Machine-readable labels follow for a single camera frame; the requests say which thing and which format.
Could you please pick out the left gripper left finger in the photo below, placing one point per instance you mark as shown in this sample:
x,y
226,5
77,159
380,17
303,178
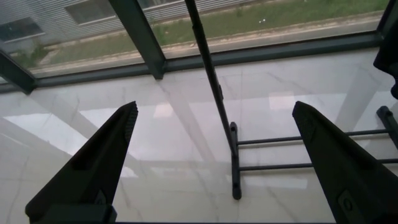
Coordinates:
x,y
90,174

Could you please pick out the black garment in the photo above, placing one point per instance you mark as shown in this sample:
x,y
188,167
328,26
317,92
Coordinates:
x,y
388,56

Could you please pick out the window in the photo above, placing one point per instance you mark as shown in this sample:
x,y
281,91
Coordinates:
x,y
143,34

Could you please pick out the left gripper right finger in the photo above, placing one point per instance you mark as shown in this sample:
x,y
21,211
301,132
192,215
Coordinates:
x,y
351,180

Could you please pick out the black clothes rack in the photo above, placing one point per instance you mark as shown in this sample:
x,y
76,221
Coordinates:
x,y
235,161

